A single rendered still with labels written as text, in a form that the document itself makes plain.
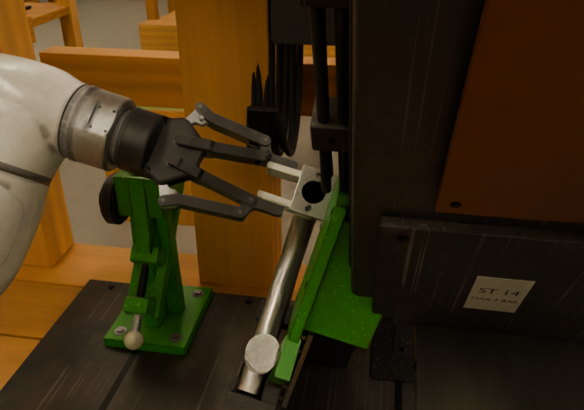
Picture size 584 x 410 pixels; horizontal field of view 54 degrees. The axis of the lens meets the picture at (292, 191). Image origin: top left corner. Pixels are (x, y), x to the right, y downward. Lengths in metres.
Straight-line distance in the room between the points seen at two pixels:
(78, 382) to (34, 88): 0.43
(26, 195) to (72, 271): 0.50
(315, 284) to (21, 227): 0.33
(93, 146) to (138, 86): 0.40
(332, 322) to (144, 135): 0.29
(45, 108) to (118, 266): 0.55
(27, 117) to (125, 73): 0.39
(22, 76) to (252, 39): 0.33
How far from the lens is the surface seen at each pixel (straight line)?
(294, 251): 0.74
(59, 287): 1.14
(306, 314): 0.58
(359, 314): 0.59
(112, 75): 1.06
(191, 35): 0.89
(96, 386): 0.90
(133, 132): 0.65
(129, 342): 0.87
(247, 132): 0.66
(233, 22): 0.86
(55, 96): 0.68
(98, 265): 1.18
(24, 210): 0.69
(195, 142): 0.66
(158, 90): 1.03
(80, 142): 0.67
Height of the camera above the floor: 1.52
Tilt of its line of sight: 27 degrees down
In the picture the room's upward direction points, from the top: straight up
